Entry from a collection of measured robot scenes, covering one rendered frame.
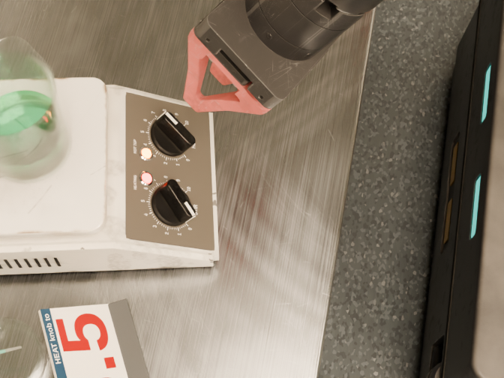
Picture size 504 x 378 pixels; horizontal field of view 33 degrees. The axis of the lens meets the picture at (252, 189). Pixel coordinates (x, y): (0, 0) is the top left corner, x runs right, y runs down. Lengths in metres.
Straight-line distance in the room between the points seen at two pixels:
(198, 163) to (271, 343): 0.15
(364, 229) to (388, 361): 0.23
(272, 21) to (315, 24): 0.03
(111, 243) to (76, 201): 0.04
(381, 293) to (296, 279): 0.81
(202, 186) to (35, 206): 0.13
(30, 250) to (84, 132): 0.09
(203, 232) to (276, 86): 0.17
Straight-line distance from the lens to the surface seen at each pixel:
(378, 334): 1.44
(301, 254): 0.67
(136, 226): 0.61
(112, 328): 0.65
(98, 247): 0.60
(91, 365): 0.63
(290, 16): 0.49
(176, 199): 0.61
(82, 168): 0.60
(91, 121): 0.62
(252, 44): 0.50
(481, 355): 1.09
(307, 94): 0.73
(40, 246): 0.61
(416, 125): 1.59
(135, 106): 0.65
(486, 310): 1.11
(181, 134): 0.63
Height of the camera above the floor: 1.38
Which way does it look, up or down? 68 degrees down
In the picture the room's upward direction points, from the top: 7 degrees clockwise
